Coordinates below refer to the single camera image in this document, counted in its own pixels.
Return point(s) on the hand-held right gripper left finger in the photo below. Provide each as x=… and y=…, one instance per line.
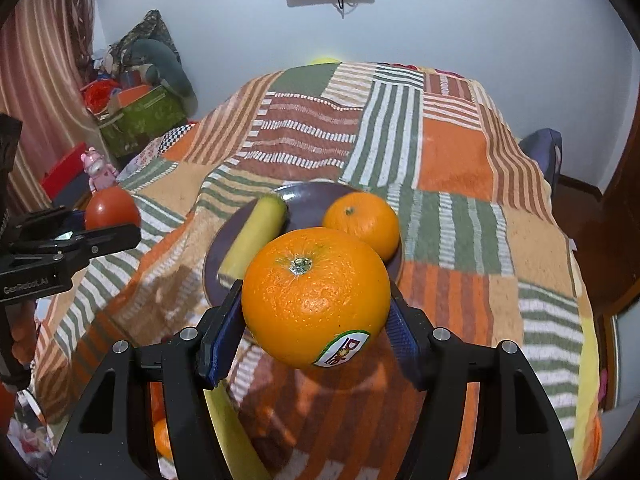
x=222, y=335

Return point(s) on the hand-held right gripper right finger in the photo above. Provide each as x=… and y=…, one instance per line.
x=402, y=332

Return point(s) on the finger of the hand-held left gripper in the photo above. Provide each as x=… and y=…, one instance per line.
x=50, y=217
x=107, y=240

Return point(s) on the red tomato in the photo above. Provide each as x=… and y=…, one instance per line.
x=111, y=209

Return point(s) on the large orange with sticker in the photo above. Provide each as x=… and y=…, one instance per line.
x=316, y=297

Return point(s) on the yellow banana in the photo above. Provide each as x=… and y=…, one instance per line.
x=257, y=232

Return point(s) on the small orange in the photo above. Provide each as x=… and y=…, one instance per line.
x=365, y=225

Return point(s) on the dark purple plate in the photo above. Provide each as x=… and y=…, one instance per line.
x=310, y=205

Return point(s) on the person's left hand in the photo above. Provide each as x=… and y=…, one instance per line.
x=22, y=332

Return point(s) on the red box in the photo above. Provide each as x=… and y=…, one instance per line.
x=65, y=172

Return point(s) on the pink toy figure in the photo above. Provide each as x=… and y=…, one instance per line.
x=100, y=169

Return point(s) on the green cardboard box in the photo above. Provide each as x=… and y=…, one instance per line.
x=142, y=120

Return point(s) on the striped pink curtain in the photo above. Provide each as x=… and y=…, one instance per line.
x=47, y=85

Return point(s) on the striped patchwork blanket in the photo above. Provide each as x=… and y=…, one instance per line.
x=450, y=200

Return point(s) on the camouflage pattern cushion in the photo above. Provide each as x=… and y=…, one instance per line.
x=147, y=30

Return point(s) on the blue chair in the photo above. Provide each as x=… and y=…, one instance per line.
x=545, y=152

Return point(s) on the wooden door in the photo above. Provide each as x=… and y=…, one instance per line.
x=617, y=210

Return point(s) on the yellow pillow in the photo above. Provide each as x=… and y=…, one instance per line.
x=322, y=61

